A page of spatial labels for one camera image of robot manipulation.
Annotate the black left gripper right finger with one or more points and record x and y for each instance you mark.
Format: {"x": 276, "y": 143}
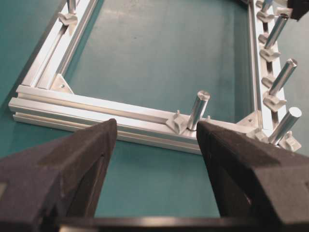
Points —
{"x": 250, "y": 178}

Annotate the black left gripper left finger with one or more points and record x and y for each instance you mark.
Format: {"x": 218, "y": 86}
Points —
{"x": 60, "y": 178}

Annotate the aluminium pin near corner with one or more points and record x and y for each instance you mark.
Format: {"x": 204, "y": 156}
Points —
{"x": 290, "y": 118}

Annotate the aluminium pin far left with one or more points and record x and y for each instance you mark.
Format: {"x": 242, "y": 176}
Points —
{"x": 72, "y": 6}

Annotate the black object top right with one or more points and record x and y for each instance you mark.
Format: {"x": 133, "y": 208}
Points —
{"x": 299, "y": 8}

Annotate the aluminium extrusion frame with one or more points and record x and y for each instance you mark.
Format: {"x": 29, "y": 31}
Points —
{"x": 142, "y": 63}

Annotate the aluminium pin mid rail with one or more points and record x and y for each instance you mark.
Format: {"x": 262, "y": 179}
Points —
{"x": 198, "y": 109}

